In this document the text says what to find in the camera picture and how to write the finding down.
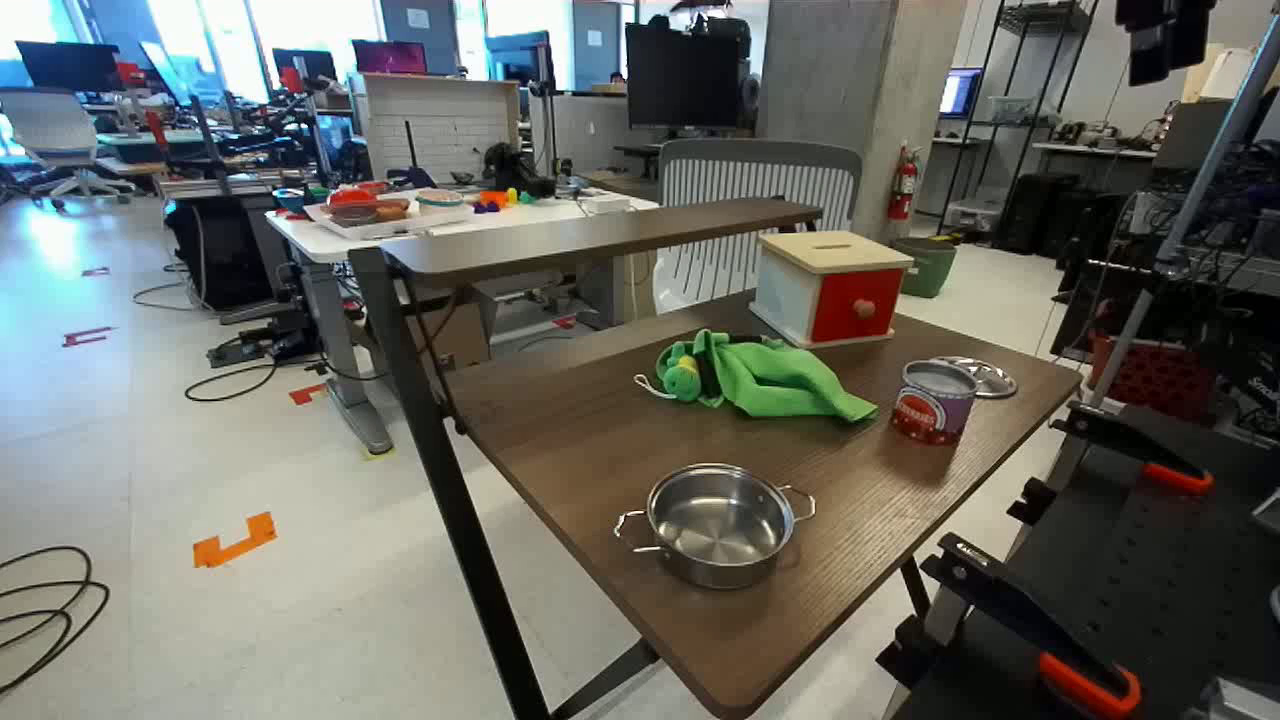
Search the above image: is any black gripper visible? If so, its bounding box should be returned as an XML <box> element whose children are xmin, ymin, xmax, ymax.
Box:
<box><xmin>1116</xmin><ymin>0</ymin><xmax>1221</xmax><ymax>88</ymax></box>

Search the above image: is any red drawer with knob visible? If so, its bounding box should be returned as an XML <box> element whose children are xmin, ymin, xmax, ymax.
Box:
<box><xmin>806</xmin><ymin>270</ymin><xmax>910</xmax><ymax>349</ymax></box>

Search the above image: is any silver aluminium pole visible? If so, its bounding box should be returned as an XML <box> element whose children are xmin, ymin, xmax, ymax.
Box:
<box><xmin>1146</xmin><ymin>11</ymin><xmax>1280</xmax><ymax>272</ymax></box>

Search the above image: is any black metal shelf rack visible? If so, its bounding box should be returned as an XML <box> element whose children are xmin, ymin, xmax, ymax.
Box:
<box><xmin>980</xmin><ymin>0</ymin><xmax>1102</xmax><ymax>233</ymax></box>

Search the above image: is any laptop with blue screen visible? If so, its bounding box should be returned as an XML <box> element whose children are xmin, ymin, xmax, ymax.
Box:
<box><xmin>934</xmin><ymin>65</ymin><xmax>988</xmax><ymax>125</ymax></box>

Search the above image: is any red fire extinguisher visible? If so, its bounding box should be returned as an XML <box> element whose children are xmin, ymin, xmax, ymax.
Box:
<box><xmin>883</xmin><ymin>141</ymin><xmax>924</xmax><ymax>230</ymax></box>

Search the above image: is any green bin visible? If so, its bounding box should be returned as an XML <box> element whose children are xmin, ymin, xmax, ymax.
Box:
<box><xmin>894</xmin><ymin>233</ymin><xmax>962</xmax><ymax>302</ymax></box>

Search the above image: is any red plastic crate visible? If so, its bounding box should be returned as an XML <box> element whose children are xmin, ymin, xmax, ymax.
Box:
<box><xmin>1086</xmin><ymin>333</ymin><xmax>1221</xmax><ymax>424</ymax></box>

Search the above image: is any silver metal lid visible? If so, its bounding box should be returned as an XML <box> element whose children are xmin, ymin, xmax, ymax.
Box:
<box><xmin>920</xmin><ymin>354</ymin><xmax>1024</xmax><ymax>404</ymax></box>

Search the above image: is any red and white box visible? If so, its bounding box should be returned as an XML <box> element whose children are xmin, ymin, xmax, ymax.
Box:
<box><xmin>746</xmin><ymin>230</ymin><xmax>920</xmax><ymax>354</ymax></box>

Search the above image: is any white slatted chair back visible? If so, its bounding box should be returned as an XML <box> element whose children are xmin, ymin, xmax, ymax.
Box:
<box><xmin>646</xmin><ymin>138</ymin><xmax>865</xmax><ymax>322</ymax></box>

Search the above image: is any large black monitor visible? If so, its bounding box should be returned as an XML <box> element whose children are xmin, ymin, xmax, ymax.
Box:
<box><xmin>622</xmin><ymin>11</ymin><xmax>759</xmax><ymax>141</ymax></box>

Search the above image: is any green cloth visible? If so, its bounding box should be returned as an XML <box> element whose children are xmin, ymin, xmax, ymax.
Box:
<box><xmin>632</xmin><ymin>329</ymin><xmax>880</xmax><ymax>427</ymax></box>

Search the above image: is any black perforated mounting board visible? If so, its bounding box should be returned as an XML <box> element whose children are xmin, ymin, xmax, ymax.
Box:
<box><xmin>874</xmin><ymin>434</ymin><xmax>1280</xmax><ymax>720</ymax></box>

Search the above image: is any stainless steel pot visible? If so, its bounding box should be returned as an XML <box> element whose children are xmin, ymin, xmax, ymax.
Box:
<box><xmin>609</xmin><ymin>460</ymin><xmax>818</xmax><ymax>598</ymax></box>

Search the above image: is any white partition panel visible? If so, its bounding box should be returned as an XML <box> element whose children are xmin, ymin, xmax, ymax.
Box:
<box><xmin>361</xmin><ymin>72</ymin><xmax>523</xmax><ymax>187</ymax></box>

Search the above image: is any red orange desk item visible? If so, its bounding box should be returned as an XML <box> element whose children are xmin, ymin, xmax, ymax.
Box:
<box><xmin>323</xmin><ymin>182</ymin><xmax>416</xmax><ymax>230</ymax></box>

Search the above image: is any white office desk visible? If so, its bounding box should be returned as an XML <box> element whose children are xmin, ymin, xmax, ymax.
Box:
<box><xmin>262</xmin><ymin>183</ymin><xmax>663</xmax><ymax>460</ymax></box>

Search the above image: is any black under-desk cabinet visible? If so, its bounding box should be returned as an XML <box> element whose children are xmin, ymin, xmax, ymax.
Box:
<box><xmin>161</xmin><ymin>197</ymin><xmax>281</xmax><ymax>316</ymax></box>

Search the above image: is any white office chair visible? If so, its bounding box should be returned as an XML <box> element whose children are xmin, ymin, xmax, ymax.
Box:
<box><xmin>0</xmin><ymin>88</ymin><xmax>143</xmax><ymax>211</ymax></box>

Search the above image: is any black clamp orange handle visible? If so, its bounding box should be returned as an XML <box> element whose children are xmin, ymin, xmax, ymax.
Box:
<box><xmin>917</xmin><ymin>530</ymin><xmax>1146</xmax><ymax>720</ymax></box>
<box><xmin>1046</xmin><ymin>396</ymin><xmax>1221</xmax><ymax>499</ymax></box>

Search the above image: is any dark wood table black frame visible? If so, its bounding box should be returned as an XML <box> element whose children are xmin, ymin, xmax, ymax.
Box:
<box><xmin>349</xmin><ymin>197</ymin><xmax>1083</xmax><ymax>720</ymax></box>

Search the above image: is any thin black floor cable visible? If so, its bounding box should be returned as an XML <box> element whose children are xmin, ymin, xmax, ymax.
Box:
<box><xmin>180</xmin><ymin>355</ymin><xmax>289</xmax><ymax>410</ymax></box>

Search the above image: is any coiled black floor cable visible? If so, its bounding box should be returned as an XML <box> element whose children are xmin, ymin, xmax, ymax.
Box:
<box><xmin>0</xmin><ymin>540</ymin><xmax>115</xmax><ymax>701</ymax></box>

